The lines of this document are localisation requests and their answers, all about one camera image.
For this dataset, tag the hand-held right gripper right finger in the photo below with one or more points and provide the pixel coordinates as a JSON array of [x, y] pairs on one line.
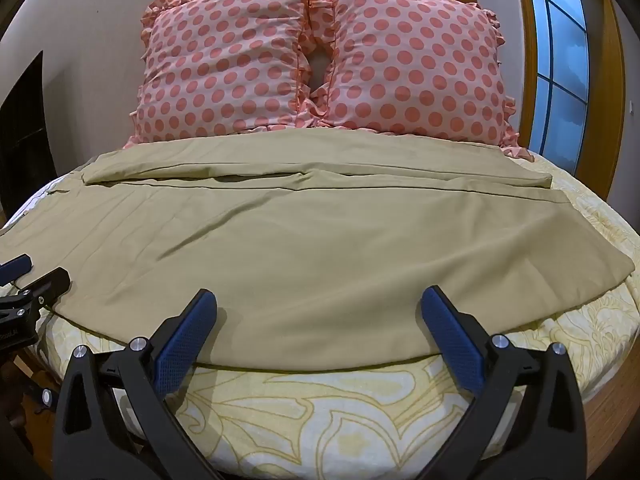
[[450, 332]]

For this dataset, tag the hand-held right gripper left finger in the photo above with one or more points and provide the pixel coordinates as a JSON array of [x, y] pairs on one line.
[[182, 340]]

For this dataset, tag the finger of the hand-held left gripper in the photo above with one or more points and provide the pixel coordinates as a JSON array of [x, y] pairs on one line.
[[15, 266], [47, 285]]

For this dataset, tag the khaki pants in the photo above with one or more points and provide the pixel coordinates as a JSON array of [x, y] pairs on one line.
[[310, 245]]

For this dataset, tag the bed with yellow floral sheet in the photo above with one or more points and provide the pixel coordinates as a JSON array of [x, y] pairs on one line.
[[350, 420]]

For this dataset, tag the pink polka dot pillow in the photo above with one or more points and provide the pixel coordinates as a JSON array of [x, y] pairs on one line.
[[415, 60], [225, 65]]

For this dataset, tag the wooden framed window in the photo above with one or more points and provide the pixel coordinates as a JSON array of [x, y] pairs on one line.
[[560, 60]]

